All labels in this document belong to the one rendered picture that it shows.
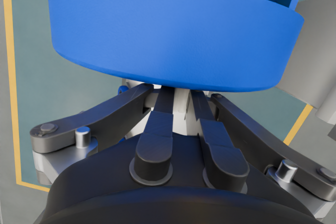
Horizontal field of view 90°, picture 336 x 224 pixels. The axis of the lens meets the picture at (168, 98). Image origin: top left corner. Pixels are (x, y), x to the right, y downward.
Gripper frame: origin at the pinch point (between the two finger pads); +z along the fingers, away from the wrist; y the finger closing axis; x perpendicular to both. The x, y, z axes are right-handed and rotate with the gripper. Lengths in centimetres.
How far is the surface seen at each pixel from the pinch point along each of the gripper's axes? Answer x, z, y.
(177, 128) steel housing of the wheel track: -19.0, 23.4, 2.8
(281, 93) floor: -25, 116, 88
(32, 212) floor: -224, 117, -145
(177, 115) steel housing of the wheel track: -14.9, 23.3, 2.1
